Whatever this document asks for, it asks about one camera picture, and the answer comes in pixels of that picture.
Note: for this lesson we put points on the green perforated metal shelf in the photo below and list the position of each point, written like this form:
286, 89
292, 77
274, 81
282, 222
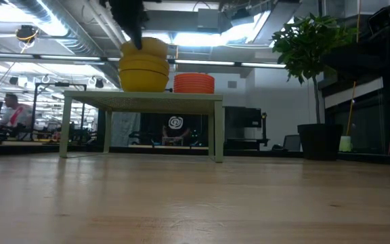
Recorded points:
147, 96

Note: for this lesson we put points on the black plant pot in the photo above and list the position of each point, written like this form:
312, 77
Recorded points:
320, 142

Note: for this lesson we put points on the black machine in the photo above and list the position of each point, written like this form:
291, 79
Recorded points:
242, 118

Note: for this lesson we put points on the black metal rack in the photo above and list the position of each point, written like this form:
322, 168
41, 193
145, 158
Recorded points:
61, 84

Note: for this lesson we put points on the person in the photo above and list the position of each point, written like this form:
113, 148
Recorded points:
175, 122
15, 115

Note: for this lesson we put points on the black round ceiling device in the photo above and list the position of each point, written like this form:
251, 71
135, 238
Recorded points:
27, 34

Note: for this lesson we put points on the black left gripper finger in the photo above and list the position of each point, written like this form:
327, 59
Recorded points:
137, 39

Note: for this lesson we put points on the ceiling light strip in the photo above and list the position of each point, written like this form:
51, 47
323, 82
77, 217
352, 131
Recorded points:
215, 63

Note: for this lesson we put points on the pale green container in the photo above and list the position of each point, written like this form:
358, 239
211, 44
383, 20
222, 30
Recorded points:
345, 144

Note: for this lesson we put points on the grey chair back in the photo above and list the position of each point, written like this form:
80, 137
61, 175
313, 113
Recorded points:
292, 142

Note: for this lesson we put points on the grey ceiling box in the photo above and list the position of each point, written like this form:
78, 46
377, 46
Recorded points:
208, 18

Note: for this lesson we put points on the green leafy plant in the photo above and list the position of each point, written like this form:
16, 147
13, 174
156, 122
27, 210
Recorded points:
310, 44

